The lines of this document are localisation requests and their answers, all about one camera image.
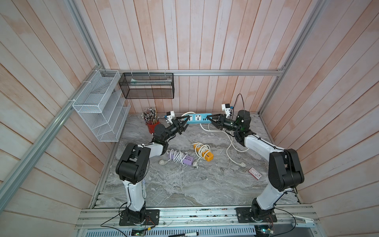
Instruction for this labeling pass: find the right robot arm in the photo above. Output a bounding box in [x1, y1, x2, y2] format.
[207, 110, 305, 222]

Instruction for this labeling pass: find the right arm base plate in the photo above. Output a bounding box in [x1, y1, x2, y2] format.
[235, 206, 277, 223]

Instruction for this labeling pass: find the white wire mesh shelf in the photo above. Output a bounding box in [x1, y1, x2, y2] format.
[73, 70, 130, 142]

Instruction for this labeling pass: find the red pencil cup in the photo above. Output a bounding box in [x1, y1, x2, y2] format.
[147, 121, 160, 134]

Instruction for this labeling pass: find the pink white card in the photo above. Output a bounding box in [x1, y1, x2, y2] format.
[248, 168, 262, 180]

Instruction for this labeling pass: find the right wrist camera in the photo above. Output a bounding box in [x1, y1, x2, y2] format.
[222, 104, 233, 118]

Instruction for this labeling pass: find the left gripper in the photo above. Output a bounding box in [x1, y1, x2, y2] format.
[163, 115, 191, 141]

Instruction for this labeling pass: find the bundle of pencils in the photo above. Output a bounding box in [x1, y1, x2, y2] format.
[142, 107, 159, 125]

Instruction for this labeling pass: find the white cord of purple strip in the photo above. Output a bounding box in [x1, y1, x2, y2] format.
[158, 149, 190, 166]

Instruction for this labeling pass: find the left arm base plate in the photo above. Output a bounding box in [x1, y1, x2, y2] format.
[119, 209, 160, 226]

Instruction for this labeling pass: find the black mesh basket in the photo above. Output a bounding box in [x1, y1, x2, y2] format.
[118, 72, 175, 99]

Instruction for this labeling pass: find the orange power strip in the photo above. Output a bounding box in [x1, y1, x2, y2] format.
[192, 142, 214, 162]

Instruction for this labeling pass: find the black marker pen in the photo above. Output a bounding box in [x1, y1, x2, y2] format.
[168, 232, 199, 237]

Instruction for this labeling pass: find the horizontal aluminium wall rail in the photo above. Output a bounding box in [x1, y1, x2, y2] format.
[118, 69, 284, 76]

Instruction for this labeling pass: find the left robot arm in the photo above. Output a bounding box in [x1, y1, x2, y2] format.
[115, 115, 190, 226]

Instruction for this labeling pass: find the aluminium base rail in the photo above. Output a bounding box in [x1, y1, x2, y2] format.
[75, 204, 326, 237]

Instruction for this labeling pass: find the purple power strip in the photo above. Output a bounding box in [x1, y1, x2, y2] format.
[167, 149, 194, 166]

